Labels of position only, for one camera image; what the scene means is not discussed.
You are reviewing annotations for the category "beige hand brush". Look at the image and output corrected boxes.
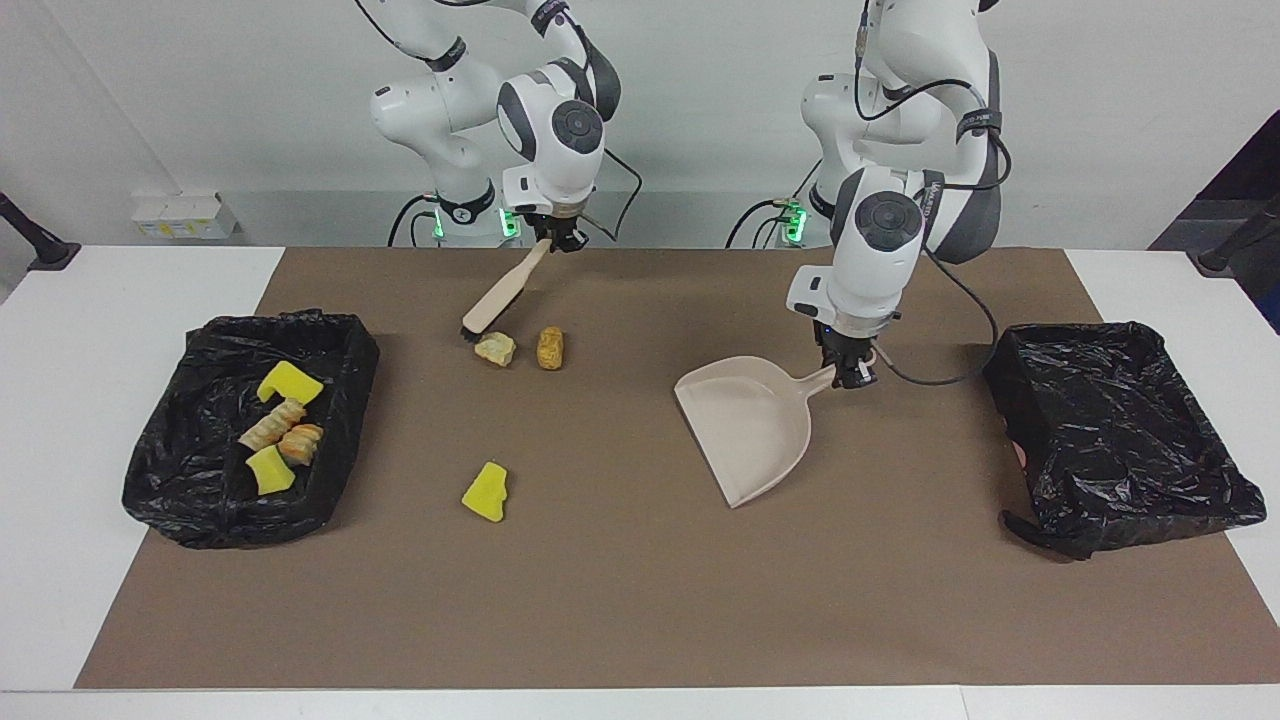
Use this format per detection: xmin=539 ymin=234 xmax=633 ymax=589
xmin=460 ymin=238 xmax=553 ymax=346

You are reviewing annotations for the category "beige plastic dustpan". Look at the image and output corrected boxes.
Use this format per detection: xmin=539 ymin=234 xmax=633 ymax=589
xmin=674 ymin=345 xmax=891 ymax=510

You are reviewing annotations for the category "yellow sponge chunk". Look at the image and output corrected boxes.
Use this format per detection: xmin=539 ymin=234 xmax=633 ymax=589
xmin=461 ymin=460 xmax=510 ymax=524

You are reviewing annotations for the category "notched yellow sponge piece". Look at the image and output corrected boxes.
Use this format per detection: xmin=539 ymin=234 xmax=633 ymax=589
xmin=257 ymin=362 xmax=325 ymax=405

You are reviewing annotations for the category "orange striped scrap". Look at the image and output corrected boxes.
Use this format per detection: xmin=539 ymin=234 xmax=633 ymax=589
xmin=278 ymin=423 xmax=325 ymax=468

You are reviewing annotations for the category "pale ridged scrap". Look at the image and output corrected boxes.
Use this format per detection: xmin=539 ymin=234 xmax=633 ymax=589
xmin=238 ymin=398 xmax=308 ymax=453

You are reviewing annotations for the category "yellow sponge with green pad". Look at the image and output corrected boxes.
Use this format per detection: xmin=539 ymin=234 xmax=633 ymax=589
xmin=245 ymin=445 xmax=298 ymax=497

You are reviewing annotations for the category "black plastic trash bag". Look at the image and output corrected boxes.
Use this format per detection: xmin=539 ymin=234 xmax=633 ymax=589
xmin=982 ymin=320 xmax=1268 ymax=561
xmin=121 ymin=309 xmax=382 ymax=550

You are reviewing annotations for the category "brown table mat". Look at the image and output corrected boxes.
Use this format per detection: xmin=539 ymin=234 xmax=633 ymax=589
xmin=75 ymin=247 xmax=1280 ymax=689

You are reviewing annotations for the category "white power socket box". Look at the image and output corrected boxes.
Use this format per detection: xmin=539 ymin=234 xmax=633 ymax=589
xmin=130 ymin=190 xmax=241 ymax=241

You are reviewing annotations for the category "black stand leg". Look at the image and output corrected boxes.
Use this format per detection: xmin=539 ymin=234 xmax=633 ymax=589
xmin=1197 ymin=200 xmax=1280 ymax=276
xmin=0 ymin=190 xmax=81 ymax=271

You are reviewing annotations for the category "dark background panel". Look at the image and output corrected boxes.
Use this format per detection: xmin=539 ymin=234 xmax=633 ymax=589
xmin=1150 ymin=110 xmax=1280 ymax=331

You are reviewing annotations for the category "left arm wrist cable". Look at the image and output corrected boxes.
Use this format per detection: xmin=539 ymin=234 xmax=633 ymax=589
xmin=855 ymin=0 xmax=1001 ymax=388

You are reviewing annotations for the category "arm wrist cable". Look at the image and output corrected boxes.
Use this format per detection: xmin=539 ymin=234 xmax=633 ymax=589
xmin=855 ymin=0 xmax=1001 ymax=388
xmin=355 ymin=0 xmax=643 ymax=241

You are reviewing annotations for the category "right arm wrist cable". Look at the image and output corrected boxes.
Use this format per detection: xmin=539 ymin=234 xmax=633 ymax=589
xmin=355 ymin=0 xmax=643 ymax=241

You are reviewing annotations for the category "black base cable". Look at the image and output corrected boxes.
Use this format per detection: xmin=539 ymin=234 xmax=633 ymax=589
xmin=725 ymin=198 xmax=791 ymax=248
xmin=387 ymin=193 xmax=441 ymax=248

